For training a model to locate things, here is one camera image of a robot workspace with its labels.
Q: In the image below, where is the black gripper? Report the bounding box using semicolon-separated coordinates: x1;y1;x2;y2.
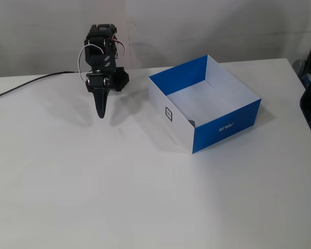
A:
85;72;112;120

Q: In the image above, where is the blue and white cardboard box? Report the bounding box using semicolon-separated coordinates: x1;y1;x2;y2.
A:
148;54;262;155

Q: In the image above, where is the thin light servo wire loop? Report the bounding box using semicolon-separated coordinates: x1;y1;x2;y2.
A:
78;44;105;81

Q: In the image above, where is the red servo wire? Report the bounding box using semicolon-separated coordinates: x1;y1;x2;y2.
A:
110;38;127;59

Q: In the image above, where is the black power cable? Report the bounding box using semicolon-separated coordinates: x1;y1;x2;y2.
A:
0;70;80;103

